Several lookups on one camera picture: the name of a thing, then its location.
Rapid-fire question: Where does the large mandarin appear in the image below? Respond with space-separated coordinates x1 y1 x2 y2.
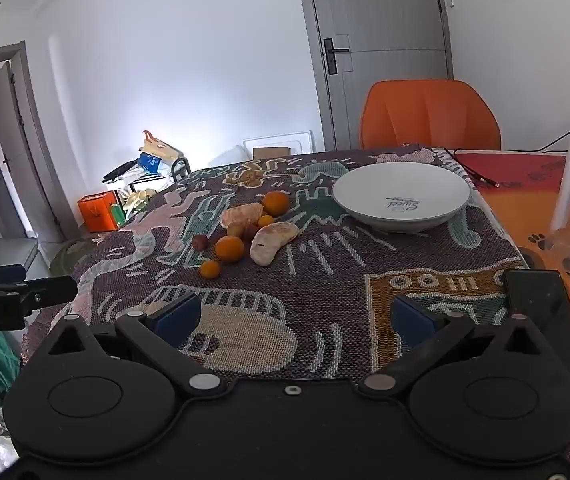
263 191 290 217

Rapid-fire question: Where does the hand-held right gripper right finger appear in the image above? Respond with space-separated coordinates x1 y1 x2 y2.
359 295 546 397

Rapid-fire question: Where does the brown paper bag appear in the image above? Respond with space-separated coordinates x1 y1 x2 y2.
139 130 180 163

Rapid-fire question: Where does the white plate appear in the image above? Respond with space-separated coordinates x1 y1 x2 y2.
332 162 472 233

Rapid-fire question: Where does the printed woven blanket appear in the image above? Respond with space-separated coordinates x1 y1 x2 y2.
22 147 570 463

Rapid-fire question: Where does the cardboard box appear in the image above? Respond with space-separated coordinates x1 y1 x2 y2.
252 146 290 161

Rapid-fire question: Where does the orange shopping bag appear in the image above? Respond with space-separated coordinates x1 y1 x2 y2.
77 191 118 233

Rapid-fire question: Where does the medium mandarin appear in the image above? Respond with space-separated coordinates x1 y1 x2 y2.
215 235 245 264

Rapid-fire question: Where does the round floor rug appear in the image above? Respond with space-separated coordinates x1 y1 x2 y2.
49 237 96 277

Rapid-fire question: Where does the black cable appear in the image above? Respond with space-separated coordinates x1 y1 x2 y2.
444 132 570 190

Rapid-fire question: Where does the grey door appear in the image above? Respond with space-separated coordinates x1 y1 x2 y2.
307 0 453 153

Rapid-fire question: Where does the pale yellow plastic bag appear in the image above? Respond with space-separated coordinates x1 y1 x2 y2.
124 189 158 211

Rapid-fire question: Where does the black door handle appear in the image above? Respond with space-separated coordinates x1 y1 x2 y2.
323 37 350 76

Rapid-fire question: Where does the grey bench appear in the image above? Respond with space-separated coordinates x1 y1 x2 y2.
0 237 40 281

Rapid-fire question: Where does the blue bag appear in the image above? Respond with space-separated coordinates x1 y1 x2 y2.
137 152 163 175

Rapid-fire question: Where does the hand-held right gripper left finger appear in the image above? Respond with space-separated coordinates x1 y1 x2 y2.
44 293 228 400

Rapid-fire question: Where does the black cart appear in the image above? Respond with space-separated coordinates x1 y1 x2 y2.
127 157 192 196

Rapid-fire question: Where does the black bag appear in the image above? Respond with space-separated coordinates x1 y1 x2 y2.
103 160 138 183

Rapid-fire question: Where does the orange chair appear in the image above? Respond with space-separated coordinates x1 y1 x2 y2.
360 79 502 151

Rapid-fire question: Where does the white board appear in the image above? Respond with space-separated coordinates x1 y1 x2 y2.
241 130 313 161

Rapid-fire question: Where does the peeled orange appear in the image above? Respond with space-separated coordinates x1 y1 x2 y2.
220 202 264 231

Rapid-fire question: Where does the black smartphone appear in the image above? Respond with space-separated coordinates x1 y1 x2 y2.
502 269 570 411

